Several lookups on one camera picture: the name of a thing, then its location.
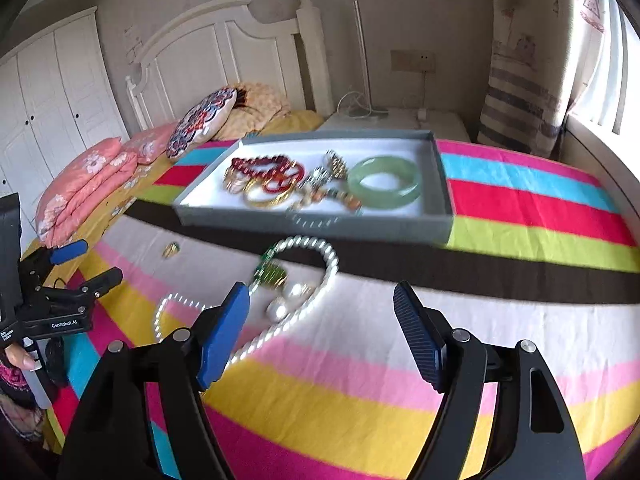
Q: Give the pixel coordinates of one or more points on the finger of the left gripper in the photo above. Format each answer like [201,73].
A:
[45,259]
[85,293]

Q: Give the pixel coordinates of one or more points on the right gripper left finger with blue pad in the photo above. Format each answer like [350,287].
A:
[215,333]

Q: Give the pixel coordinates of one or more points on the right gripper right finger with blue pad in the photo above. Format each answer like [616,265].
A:
[424,338]

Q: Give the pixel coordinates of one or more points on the large pearl earring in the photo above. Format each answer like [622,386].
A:
[277,310]
[295,292]

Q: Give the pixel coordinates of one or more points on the gold bangle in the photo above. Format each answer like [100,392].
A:
[256,194]

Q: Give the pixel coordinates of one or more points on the grey jewelry tray box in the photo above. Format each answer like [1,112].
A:
[331,211]

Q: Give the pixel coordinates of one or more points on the left hand in knit glove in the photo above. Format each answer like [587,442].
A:
[18,405]

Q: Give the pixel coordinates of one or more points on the pink folded quilt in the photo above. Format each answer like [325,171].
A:
[79,188]

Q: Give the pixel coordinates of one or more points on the striped colourful blanket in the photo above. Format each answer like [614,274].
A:
[537,251]

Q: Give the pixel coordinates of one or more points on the pink floral pillow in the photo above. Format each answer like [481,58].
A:
[149,144]

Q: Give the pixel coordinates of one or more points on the green jade bangle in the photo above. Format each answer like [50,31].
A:
[385,182]

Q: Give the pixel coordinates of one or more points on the white wardrobe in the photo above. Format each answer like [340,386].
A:
[56,101]

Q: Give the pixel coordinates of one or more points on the silver rhinestone brooch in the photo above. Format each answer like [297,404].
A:
[318,177]

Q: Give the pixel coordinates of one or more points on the patterned round cushion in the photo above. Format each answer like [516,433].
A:
[201,122]

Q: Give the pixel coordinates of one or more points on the white nightstand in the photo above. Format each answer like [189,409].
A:
[443,124]

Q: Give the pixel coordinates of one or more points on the beige fleece blanket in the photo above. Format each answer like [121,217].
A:
[256,105]

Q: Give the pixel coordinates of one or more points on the slim silver desk lamp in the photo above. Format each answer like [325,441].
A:
[362,105]

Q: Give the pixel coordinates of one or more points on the white bed headboard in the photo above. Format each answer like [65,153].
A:
[220,42]

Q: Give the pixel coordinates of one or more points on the striped patterned curtain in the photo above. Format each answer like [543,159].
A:
[553,58]

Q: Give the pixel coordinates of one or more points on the gold interlocked ring brooch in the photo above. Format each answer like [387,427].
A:
[235,182]

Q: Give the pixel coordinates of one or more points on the wall power socket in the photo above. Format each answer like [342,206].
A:
[413,61]

